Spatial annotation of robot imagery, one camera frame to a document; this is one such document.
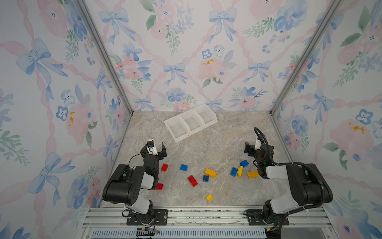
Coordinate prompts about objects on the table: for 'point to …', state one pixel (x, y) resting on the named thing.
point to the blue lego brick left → (183, 167)
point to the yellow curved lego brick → (239, 172)
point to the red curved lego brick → (193, 181)
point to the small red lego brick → (164, 167)
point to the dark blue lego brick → (206, 178)
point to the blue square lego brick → (234, 172)
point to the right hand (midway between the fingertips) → (255, 141)
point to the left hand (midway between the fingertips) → (155, 143)
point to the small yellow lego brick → (209, 197)
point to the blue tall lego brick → (244, 163)
